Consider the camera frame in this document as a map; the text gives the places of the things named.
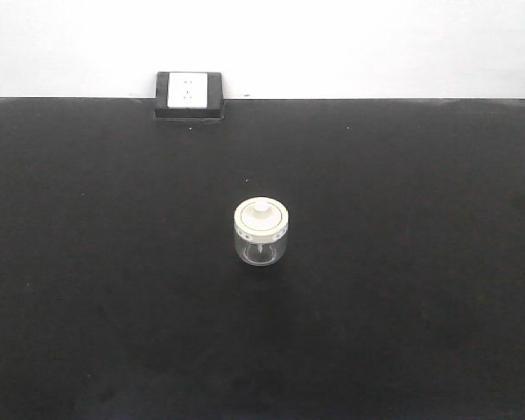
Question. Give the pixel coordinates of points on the glass jar with white lid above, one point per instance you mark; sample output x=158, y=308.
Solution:
x=261, y=226

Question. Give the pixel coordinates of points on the black white power outlet box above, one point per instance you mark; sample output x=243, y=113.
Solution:
x=189, y=96

